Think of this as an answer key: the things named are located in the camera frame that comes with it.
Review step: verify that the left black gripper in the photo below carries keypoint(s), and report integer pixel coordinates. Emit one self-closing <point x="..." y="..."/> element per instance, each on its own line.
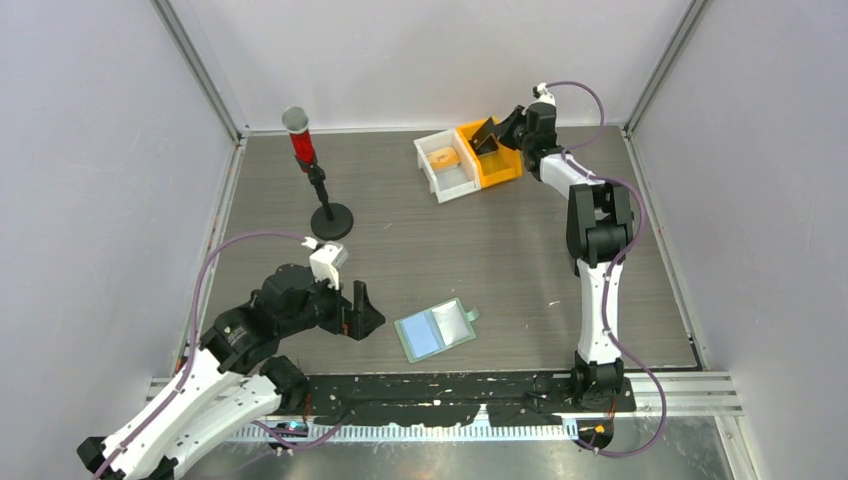
<point x="357" y="321"/>

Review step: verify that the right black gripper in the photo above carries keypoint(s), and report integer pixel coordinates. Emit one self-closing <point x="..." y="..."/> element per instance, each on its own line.
<point x="500" y="131"/>

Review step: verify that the green card holder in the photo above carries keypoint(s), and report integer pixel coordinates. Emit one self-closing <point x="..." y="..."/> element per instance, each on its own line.
<point x="436" y="329"/>

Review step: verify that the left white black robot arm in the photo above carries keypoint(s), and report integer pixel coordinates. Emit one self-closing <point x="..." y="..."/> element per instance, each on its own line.
<point x="236" y="375"/>

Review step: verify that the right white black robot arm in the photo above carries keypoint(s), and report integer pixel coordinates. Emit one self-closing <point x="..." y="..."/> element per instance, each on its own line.
<point x="599" y="231"/>

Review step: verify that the orange card in white bin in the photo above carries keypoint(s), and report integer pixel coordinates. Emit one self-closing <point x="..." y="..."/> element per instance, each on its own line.
<point x="443" y="158"/>

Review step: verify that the orange plastic bin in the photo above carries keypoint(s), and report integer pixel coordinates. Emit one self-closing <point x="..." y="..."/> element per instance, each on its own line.
<point x="498" y="166"/>

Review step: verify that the white plastic bin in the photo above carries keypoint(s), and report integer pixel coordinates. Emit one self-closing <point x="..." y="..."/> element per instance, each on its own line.
<point x="451" y="183"/>

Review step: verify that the black microphone stand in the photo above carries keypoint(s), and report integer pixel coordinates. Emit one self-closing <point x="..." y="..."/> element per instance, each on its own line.
<point x="331" y="221"/>

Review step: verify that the red grey microphone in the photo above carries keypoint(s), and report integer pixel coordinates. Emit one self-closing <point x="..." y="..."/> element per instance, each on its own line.
<point x="296" y="122"/>

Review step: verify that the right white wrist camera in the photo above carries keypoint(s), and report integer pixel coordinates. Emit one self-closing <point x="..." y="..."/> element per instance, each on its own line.
<point x="542" y="95"/>

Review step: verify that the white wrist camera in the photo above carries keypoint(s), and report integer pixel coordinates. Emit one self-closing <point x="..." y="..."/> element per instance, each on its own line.
<point x="325" y="260"/>
<point x="542" y="95"/>

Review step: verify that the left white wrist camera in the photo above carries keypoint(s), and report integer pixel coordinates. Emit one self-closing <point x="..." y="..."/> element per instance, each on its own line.
<point x="325" y="260"/>

